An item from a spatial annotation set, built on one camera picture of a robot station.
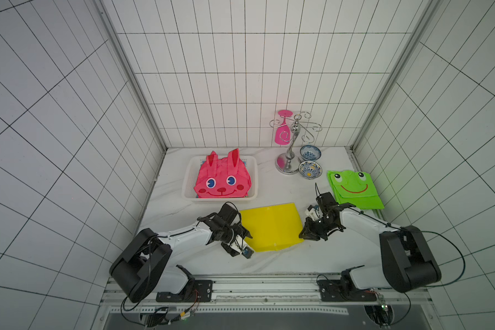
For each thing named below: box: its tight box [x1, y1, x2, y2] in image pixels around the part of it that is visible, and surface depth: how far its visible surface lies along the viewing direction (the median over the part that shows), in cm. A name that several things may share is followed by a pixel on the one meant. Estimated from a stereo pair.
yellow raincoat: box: [239, 202, 305, 253], surface depth 86 cm
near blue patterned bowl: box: [298, 160, 324, 181], surface depth 109 cm
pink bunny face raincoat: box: [193, 148, 252, 199], surface depth 100 cm
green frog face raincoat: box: [327, 170, 385, 210], surface depth 103 cm
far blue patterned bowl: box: [299, 144, 322, 161], surface depth 116 cm
